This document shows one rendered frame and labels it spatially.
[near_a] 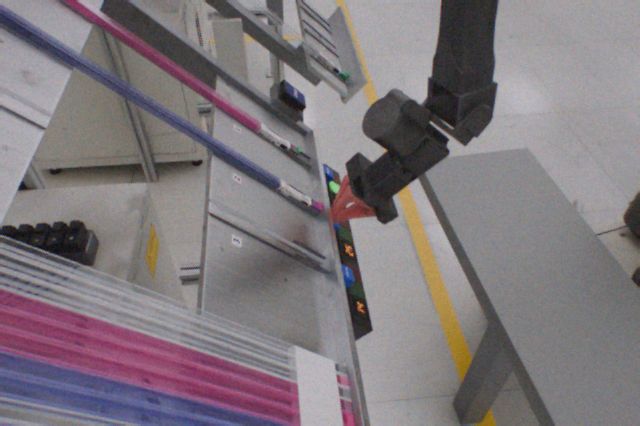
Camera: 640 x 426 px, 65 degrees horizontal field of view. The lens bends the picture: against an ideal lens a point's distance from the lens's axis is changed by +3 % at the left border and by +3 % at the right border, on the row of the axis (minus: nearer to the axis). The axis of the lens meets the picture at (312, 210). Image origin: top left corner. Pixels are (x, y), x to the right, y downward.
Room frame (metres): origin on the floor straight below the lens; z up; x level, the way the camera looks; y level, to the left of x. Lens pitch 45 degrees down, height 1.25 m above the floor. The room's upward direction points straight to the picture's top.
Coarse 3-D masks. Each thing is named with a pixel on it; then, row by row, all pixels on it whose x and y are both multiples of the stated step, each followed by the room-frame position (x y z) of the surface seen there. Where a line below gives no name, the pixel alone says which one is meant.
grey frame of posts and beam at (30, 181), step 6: (30, 168) 0.70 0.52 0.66; (36, 168) 0.71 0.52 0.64; (24, 174) 0.68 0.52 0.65; (30, 174) 0.69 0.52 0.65; (42, 174) 0.72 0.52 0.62; (24, 180) 0.68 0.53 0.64; (30, 180) 0.68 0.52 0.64; (36, 180) 0.69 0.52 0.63; (42, 180) 0.71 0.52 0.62; (24, 186) 0.69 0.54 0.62; (30, 186) 0.68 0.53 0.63; (36, 186) 0.69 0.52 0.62; (48, 186) 0.72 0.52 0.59
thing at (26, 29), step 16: (0, 16) 0.49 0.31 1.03; (16, 16) 0.50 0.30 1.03; (32, 32) 0.49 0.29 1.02; (48, 48) 0.49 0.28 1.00; (64, 48) 0.50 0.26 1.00; (80, 64) 0.49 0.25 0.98; (96, 64) 0.51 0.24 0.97; (96, 80) 0.50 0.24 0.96; (112, 80) 0.50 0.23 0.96; (128, 96) 0.50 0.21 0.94; (144, 96) 0.51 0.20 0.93; (160, 112) 0.50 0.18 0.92; (176, 128) 0.50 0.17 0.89; (192, 128) 0.51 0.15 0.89; (208, 144) 0.51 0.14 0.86; (224, 144) 0.52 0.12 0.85; (240, 160) 0.51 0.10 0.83; (256, 176) 0.51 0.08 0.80; (272, 176) 0.52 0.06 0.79
